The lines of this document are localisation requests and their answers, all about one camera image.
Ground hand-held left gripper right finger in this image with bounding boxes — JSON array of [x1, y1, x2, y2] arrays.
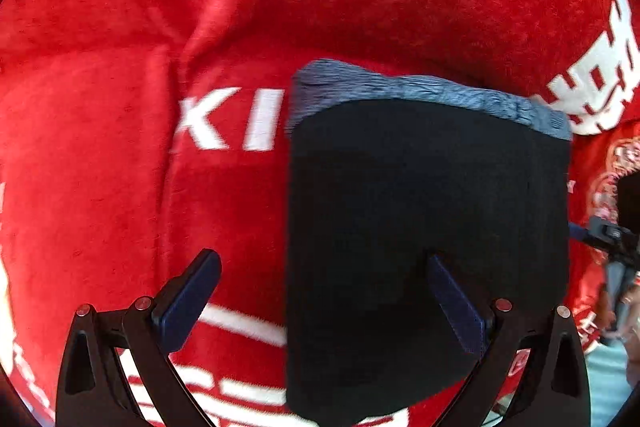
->
[[427, 254, 593, 427]]

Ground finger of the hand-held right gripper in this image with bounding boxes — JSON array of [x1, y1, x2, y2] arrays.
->
[[568, 216, 617, 254]]

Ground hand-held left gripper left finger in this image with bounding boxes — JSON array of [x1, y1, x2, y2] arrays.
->
[[55, 248, 223, 427]]

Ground black pants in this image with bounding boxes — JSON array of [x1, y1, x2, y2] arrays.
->
[[284, 58, 575, 427]]

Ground light blue cloth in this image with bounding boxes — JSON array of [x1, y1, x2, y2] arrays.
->
[[584, 341, 633, 427]]

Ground red printed blanket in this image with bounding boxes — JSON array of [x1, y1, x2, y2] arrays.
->
[[0, 0, 640, 427]]

